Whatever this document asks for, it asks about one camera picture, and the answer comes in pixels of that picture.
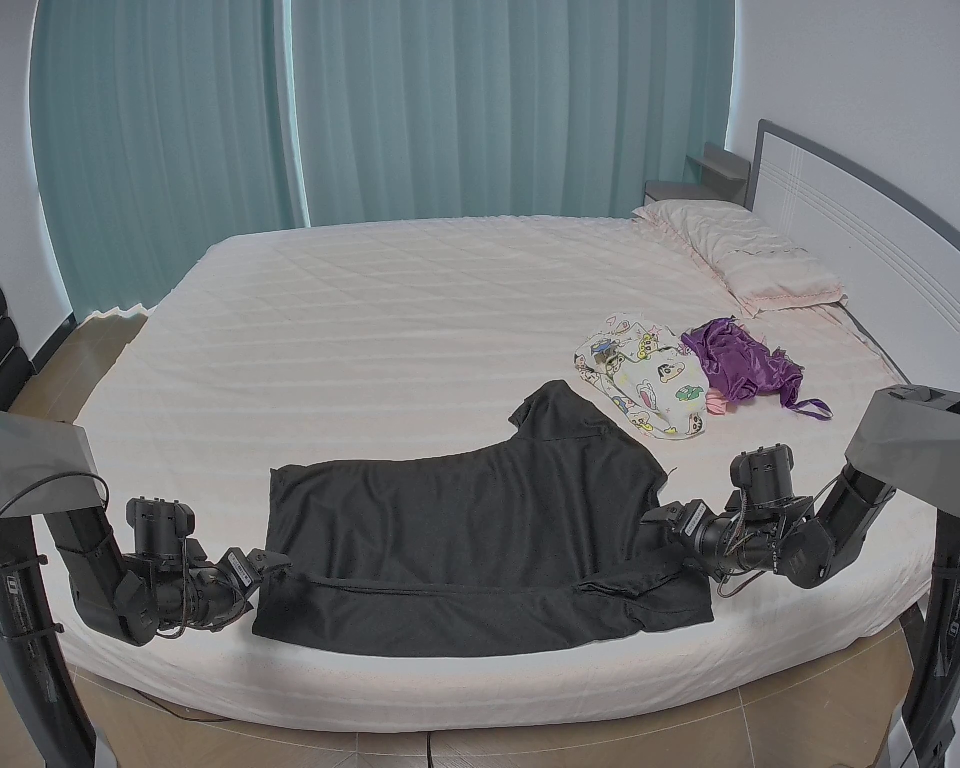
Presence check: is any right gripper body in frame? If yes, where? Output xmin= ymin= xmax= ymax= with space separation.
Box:
xmin=671 ymin=499 xmax=741 ymax=566

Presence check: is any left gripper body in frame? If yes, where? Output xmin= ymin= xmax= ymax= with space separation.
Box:
xmin=195 ymin=549 xmax=264 ymax=606

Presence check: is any black T-shirt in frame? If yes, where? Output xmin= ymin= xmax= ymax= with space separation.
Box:
xmin=251 ymin=380 xmax=714 ymax=660

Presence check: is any bed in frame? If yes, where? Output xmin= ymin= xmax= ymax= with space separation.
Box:
xmin=56 ymin=118 xmax=960 ymax=732

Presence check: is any white printed garment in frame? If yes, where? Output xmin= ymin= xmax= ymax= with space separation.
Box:
xmin=573 ymin=311 xmax=710 ymax=442

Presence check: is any purple satin garment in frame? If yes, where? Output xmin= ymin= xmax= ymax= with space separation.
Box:
xmin=681 ymin=316 xmax=834 ymax=421

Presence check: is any pale pink pillow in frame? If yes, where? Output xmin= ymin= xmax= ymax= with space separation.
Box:
xmin=632 ymin=198 xmax=849 ymax=320

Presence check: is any black low cabinet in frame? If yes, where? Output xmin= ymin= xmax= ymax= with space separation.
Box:
xmin=0 ymin=285 xmax=36 ymax=402

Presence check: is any grey bedside table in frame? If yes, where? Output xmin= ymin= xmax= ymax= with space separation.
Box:
xmin=645 ymin=142 xmax=753 ymax=207

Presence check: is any blue-green curtain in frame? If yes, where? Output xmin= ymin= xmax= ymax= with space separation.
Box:
xmin=30 ymin=0 xmax=310 ymax=316
xmin=288 ymin=0 xmax=740 ymax=226

